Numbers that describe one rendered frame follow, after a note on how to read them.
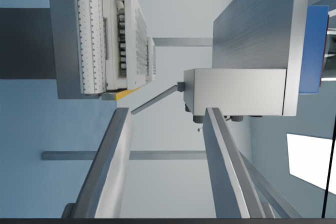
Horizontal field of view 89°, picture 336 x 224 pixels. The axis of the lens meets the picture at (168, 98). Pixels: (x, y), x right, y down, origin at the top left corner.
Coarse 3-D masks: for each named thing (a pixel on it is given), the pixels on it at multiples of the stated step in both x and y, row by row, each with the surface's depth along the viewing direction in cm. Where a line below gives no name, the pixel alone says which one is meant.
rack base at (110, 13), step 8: (104, 0) 40; (112, 0) 40; (104, 8) 40; (112, 8) 40; (104, 16) 40; (112, 16) 41; (112, 24) 41; (112, 32) 41; (112, 40) 41; (112, 48) 42; (112, 56) 42; (120, 56) 47; (112, 64) 42; (112, 72) 42; (112, 80) 43; (112, 88) 43
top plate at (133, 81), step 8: (128, 0) 40; (136, 0) 46; (128, 8) 40; (128, 16) 40; (128, 24) 41; (128, 32) 41; (128, 40) 41; (128, 48) 42; (136, 48) 46; (128, 56) 42; (136, 56) 46; (128, 64) 42; (144, 64) 63; (128, 72) 42; (128, 80) 43; (136, 80) 46; (144, 80) 63; (128, 88) 43
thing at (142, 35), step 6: (144, 30) 55; (138, 36) 48; (144, 36) 57; (138, 42) 47; (144, 42) 57; (120, 48) 47; (138, 48) 47; (144, 48) 59; (144, 54) 56; (144, 60) 55; (144, 66) 56
